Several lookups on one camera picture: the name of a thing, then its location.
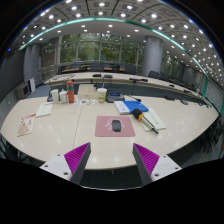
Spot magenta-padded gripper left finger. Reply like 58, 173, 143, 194
39, 142, 92, 186

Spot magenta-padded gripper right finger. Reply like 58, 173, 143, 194
131, 142, 183, 186

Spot black computer mouse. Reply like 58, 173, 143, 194
111, 119, 122, 133

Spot pink printed mouse pad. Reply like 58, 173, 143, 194
94, 115, 137, 138

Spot white paper sheet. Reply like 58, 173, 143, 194
139, 107, 167, 132

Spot black handheld microphone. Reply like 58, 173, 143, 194
132, 107, 160, 135

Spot blue and white book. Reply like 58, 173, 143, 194
113, 100, 150, 115

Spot colourful printed leaflet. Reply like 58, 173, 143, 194
73, 98, 97, 107

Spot white printed document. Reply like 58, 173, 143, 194
34, 101, 54, 118

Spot red and white booklet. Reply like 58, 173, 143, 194
17, 113, 37, 138

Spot red drink bottle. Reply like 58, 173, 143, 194
66, 80, 76, 104

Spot white plastic cup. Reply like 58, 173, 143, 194
50, 88, 60, 103

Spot cream cardboard box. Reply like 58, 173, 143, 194
77, 83, 99, 100

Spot dark conference microphone unit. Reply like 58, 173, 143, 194
105, 92, 126, 103

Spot long curved conference desk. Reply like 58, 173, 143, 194
44, 71, 209, 104

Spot dark office chairs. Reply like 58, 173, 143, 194
58, 62, 224, 158

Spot round ceiling lights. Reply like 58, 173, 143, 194
8, 0, 224, 84

